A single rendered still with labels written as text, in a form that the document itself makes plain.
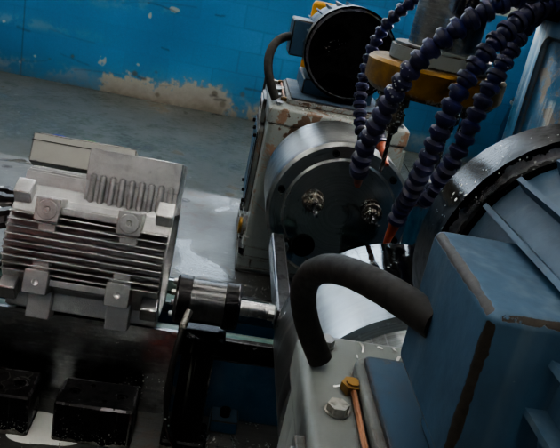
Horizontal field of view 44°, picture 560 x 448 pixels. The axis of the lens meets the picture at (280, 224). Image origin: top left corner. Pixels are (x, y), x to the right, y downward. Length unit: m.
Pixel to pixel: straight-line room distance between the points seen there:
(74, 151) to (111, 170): 0.29
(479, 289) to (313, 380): 0.22
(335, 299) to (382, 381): 0.21
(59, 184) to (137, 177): 0.10
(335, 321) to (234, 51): 5.87
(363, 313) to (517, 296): 0.35
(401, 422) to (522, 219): 0.15
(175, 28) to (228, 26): 0.46
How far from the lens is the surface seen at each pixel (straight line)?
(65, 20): 6.71
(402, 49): 0.91
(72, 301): 0.95
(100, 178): 0.93
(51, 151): 1.22
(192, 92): 6.55
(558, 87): 1.06
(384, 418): 0.46
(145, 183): 0.93
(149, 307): 0.91
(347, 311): 0.65
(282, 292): 0.90
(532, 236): 0.37
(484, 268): 0.32
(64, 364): 1.02
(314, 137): 1.23
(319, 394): 0.48
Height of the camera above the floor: 1.42
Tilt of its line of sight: 20 degrees down
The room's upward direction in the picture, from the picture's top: 12 degrees clockwise
